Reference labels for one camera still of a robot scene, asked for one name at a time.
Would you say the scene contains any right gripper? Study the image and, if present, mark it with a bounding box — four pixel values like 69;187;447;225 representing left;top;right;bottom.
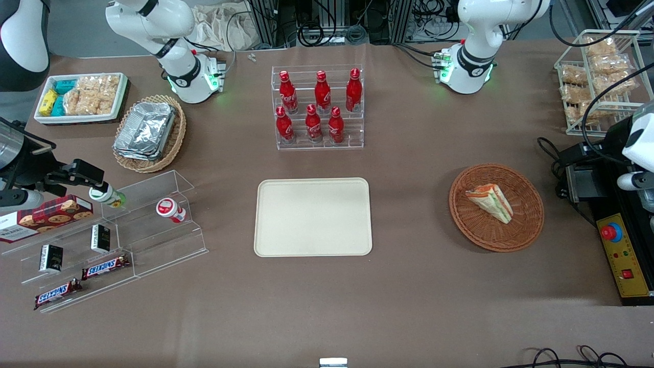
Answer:
0;141;106;209

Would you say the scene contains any white rectangular snack tray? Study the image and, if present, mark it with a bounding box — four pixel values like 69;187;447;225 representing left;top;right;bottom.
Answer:
33;73;128;126

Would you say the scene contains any oval light wicker basket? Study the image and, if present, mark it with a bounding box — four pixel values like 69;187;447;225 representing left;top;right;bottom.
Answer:
112;95;187;173

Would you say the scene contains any wrapped triangle sandwich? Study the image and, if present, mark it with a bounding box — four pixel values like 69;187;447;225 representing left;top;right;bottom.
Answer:
465;183;513;224

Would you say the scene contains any round brown wicker basket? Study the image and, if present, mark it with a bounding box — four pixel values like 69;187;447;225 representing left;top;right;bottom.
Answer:
449;163;545;253

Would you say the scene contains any beige plastic tray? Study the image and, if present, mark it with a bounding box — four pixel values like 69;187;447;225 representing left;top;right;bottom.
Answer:
254;177;373;257

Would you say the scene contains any green white yogurt bottle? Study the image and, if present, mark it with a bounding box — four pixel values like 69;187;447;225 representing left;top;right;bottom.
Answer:
89;182;126;209

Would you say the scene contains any red plaid cookie box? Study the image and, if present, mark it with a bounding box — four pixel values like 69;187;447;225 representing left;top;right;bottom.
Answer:
0;194;95;244

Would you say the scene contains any grey metal device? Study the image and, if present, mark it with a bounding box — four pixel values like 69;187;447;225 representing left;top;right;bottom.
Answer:
564;163;597;203

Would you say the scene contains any small black white box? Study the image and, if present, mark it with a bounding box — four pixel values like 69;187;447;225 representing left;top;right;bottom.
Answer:
91;224;111;255
39;244;64;273

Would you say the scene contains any clear bag of crackers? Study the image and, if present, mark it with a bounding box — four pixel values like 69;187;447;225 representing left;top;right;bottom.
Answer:
561;65;589;86
580;100;622;126
88;75;121;116
590;54;634;76
561;84;591;106
598;72;639;96
63;87;92;116
582;36;617;58

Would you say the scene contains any stack of foil containers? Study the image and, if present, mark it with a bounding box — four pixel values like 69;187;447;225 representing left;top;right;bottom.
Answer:
113;102;177;162

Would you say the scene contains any yellow snack packet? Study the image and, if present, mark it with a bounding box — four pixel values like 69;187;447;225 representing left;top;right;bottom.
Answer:
39;89;59;116

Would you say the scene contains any black yellow emergency stop box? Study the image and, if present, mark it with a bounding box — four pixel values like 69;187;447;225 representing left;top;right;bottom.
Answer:
577;153;654;307

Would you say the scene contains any clear acrylic stepped shelf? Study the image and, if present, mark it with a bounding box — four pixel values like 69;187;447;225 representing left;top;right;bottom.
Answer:
100;170;209;280
0;204;138;314

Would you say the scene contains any red white yogurt bottle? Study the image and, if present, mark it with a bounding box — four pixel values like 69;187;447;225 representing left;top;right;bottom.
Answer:
156;198;188;224

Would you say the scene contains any snickers chocolate bar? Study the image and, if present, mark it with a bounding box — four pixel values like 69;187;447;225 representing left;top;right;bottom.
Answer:
34;279;83;311
82;254;131;281

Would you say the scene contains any crumpled beige cloth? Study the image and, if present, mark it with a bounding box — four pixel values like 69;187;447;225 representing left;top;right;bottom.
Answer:
190;2;257;53

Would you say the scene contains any red cola bottle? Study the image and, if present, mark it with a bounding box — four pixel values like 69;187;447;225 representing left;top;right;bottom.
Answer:
279;71;299;114
314;71;332;114
275;106;295;144
305;104;323;143
345;68;363;113
328;106;345;144

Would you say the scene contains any clear acrylic bottle rack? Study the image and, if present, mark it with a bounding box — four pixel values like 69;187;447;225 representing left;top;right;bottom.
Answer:
271;65;365;151

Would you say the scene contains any black cable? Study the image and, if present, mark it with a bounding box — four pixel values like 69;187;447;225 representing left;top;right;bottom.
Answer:
392;43;441;70
511;345;654;368
581;76;654;165
536;136;570;199
549;0;654;48

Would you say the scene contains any white wire rack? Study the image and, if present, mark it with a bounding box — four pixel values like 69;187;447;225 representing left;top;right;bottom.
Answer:
554;30;654;136

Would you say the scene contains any aluminium frame rack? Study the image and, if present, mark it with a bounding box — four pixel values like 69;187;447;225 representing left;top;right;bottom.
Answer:
247;0;463;48

